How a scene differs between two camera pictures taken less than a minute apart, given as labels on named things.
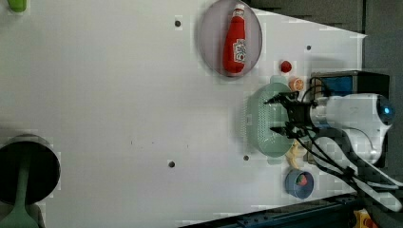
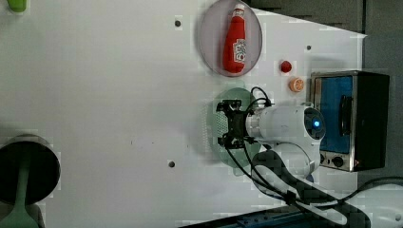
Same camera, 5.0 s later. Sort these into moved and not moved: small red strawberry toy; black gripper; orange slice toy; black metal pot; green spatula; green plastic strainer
Moved: black gripper; green plastic strainer
Not moved: black metal pot; orange slice toy; small red strawberry toy; green spatula
